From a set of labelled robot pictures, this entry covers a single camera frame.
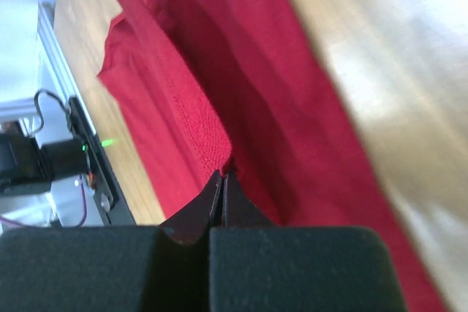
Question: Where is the red t-shirt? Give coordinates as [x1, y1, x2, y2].
[99, 0, 445, 311]

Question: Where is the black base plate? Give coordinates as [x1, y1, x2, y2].
[68, 96, 136, 226]

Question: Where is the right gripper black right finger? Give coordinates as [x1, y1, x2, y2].
[208, 174, 407, 311]

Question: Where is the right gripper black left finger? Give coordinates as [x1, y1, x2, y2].
[1, 173, 222, 311]

